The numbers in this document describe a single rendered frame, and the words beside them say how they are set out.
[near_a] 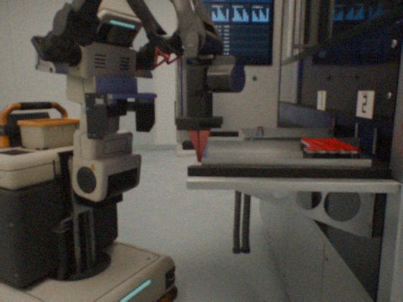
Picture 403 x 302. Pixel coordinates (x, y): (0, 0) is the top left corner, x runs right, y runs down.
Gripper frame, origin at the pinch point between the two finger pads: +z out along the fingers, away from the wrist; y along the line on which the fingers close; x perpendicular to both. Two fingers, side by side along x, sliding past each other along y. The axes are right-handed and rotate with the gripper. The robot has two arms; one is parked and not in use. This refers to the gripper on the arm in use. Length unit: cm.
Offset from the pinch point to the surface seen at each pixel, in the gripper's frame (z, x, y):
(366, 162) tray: -0.5, -5.8, 33.8
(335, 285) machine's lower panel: 40, 18, 38
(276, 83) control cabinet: -19, 92, 31
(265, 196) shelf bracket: 8.4, -0.7, 14.9
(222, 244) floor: 89, 152, 8
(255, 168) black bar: 0.6, -7.7, 11.5
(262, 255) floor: 89, 136, 33
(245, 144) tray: -0.4, 20.0, 11.8
